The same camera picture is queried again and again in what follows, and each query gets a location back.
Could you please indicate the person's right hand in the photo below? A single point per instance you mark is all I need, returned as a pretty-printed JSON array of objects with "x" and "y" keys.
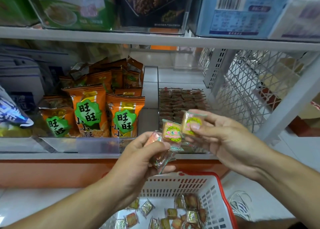
[{"x": 232, "y": 143}]

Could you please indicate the person's left hand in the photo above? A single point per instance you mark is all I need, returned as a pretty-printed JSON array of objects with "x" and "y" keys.
[{"x": 132, "y": 171}]

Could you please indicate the bundle of snack packets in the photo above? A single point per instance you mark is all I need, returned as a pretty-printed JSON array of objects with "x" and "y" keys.
[
  {"x": 174, "y": 131},
  {"x": 159, "y": 158}
]

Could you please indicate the white basket with red rim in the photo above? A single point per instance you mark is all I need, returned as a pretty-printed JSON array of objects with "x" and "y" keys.
[{"x": 220, "y": 196}]

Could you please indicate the pile of small snack packets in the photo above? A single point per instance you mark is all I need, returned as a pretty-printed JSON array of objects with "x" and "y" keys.
[{"x": 170, "y": 214}]

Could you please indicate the row of small snack packets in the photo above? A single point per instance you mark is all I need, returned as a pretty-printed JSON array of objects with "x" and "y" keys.
[{"x": 177, "y": 100}]

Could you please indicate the white metal shelf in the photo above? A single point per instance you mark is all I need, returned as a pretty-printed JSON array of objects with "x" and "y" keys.
[{"x": 150, "y": 38}]

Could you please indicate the person's left forearm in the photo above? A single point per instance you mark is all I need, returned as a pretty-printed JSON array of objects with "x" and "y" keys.
[{"x": 65, "y": 214}]

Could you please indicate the person's right shoe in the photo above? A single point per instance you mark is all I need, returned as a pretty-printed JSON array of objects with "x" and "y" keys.
[{"x": 241, "y": 204}]

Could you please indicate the clear plastic shelf front guard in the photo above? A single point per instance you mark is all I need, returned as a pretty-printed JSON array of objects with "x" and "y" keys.
[{"x": 75, "y": 144}]

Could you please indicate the orange shelf base panel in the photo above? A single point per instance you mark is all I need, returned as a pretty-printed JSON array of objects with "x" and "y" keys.
[{"x": 50, "y": 172}]

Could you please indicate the white perforated side panel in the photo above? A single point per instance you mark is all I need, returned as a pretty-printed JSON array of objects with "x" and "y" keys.
[{"x": 255, "y": 86}]

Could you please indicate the group of orange snack bags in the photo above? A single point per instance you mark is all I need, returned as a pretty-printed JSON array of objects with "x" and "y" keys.
[{"x": 92, "y": 113}]

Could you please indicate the blue product box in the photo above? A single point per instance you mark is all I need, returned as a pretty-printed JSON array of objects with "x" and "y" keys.
[{"x": 240, "y": 16}]

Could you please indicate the blue white snack bag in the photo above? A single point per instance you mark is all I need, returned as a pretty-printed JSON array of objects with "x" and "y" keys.
[{"x": 12, "y": 111}]

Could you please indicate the black product box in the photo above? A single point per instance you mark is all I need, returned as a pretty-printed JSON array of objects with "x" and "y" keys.
[{"x": 152, "y": 6}]

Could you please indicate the green white product box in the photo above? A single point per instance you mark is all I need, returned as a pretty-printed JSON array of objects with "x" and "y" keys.
[{"x": 75, "y": 8}]

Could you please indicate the dark green product bag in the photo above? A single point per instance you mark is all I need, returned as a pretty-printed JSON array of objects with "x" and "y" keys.
[{"x": 15, "y": 6}]

